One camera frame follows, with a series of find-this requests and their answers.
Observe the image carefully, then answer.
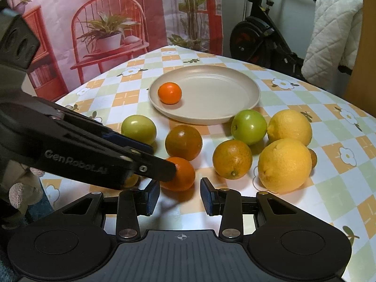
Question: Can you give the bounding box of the white quilted blanket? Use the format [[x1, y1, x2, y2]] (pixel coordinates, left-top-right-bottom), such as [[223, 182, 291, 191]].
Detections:
[[301, 0, 365, 84]]

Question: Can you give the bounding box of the checkered floral tablecloth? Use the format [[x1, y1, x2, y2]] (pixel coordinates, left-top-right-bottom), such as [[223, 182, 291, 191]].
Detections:
[[39, 45, 376, 282]]

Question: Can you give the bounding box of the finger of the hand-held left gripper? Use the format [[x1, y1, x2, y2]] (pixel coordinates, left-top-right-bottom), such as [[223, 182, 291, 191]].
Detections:
[[56, 106, 156, 154], [126, 149, 177, 183]]

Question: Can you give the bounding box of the yellow-green jujube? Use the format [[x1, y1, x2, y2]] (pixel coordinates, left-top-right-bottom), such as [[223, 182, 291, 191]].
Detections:
[[121, 115, 157, 146]]

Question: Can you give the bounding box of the bright orange tangerine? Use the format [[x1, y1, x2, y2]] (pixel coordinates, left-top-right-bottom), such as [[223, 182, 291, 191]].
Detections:
[[160, 157, 196, 191]]

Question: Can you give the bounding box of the beige plate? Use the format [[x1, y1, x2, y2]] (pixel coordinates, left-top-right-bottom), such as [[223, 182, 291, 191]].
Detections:
[[148, 65, 261, 125]]

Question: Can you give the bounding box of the printed backdrop cloth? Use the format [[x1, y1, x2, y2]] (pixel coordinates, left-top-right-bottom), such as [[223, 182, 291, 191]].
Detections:
[[0, 0, 224, 104]]

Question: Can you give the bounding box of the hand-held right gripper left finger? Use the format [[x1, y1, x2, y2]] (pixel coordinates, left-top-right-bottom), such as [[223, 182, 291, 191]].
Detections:
[[63, 179, 161, 239]]

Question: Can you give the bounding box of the person's left hand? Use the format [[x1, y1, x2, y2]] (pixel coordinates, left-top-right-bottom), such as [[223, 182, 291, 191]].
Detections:
[[9, 167, 44, 210]]

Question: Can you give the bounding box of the black exercise bike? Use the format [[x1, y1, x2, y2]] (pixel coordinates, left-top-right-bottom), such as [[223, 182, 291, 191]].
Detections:
[[229, 0, 315, 80]]

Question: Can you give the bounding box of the wooden cabinet panel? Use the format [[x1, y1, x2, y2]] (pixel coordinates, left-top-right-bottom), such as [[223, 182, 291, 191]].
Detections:
[[345, 0, 376, 118]]

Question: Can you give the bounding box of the dark greenish orange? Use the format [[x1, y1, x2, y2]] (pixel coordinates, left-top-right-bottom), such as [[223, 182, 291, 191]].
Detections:
[[165, 125, 203, 161]]

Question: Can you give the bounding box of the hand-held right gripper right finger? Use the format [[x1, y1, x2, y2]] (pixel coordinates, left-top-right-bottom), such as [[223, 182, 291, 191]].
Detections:
[[200, 178, 297, 239]]

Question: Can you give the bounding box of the small yellow fruit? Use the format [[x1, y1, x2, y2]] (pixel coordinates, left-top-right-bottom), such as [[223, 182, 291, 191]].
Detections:
[[123, 174, 140, 188]]

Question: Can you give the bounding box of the small orange tangerine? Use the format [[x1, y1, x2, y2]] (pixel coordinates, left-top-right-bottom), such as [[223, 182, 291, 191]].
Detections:
[[158, 82, 182, 105]]

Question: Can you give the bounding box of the large orange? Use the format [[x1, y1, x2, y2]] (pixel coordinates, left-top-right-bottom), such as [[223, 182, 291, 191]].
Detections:
[[212, 139, 253, 180]]

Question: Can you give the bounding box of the yellow lemon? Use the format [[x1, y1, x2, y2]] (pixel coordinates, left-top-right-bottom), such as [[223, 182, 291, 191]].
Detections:
[[258, 138, 313, 194], [267, 109, 313, 147]]

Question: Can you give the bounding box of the green jujube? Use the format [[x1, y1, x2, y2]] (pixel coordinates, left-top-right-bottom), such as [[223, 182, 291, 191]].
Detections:
[[231, 109, 268, 146]]

